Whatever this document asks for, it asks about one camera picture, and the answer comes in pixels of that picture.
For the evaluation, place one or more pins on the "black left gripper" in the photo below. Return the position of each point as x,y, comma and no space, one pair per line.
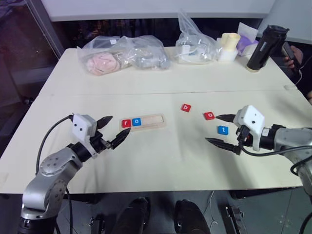
97,143

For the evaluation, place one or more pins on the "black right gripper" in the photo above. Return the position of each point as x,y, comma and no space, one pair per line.
243,136

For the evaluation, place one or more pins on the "red letter tile o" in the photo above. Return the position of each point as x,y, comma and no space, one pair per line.
209,116

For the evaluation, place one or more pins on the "wooden letter tray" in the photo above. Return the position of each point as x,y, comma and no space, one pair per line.
153,122

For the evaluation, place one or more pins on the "red letter tile b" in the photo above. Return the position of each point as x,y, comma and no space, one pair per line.
186,108

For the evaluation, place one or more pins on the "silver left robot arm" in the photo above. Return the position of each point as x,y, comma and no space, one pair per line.
48,170

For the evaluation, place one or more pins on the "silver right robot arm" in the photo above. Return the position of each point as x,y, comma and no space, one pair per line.
287,139

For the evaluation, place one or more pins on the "blue letter tile t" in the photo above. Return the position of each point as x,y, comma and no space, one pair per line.
223,130

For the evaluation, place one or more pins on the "red letter tile r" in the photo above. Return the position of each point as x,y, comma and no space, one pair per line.
126,123

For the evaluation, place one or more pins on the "blue letter tile o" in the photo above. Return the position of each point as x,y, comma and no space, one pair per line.
136,122

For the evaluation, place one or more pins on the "person's bare hand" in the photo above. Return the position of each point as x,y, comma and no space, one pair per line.
298,54

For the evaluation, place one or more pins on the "clear bag with pink plush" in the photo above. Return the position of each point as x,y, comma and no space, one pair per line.
102,61

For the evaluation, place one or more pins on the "clear bag with grey parts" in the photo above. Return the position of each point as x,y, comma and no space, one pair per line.
148,58

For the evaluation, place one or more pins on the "dark rounded shape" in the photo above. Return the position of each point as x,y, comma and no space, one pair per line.
134,215
187,217

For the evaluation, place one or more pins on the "clear bag with white items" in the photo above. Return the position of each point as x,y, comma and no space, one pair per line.
195,46

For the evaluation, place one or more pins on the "black travel tumbler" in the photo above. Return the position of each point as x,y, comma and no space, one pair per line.
263,48

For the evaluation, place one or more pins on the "purple and white tissue box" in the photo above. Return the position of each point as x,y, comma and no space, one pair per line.
246,39

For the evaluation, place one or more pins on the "black smartphone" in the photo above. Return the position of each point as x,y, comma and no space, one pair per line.
290,58

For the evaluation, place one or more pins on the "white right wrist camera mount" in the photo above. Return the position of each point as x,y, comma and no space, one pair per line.
252,119

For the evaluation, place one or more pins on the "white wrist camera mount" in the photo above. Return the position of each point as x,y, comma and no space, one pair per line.
252,119
81,125

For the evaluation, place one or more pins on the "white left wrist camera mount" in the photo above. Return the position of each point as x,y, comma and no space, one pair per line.
81,125

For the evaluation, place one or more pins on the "black metal floor bracket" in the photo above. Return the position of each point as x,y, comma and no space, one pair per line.
235,219

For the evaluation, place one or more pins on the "grey metal post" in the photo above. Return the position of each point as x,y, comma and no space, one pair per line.
46,26

